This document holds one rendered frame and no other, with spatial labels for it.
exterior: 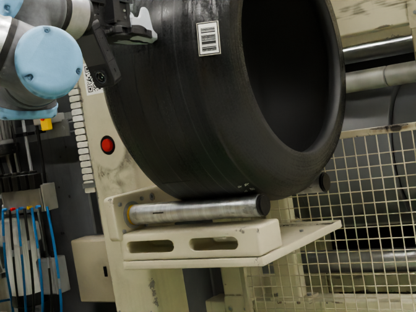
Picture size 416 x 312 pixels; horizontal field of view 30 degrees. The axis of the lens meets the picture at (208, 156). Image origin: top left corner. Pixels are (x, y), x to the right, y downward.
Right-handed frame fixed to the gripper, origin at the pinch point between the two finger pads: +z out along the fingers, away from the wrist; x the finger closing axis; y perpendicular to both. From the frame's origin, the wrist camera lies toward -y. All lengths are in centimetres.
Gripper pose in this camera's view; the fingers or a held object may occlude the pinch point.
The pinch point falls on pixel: (151, 41)
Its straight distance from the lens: 144.6
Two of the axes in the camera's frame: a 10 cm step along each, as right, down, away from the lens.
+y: -0.9, -9.9, 0.5
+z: 5.7, -0.1, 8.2
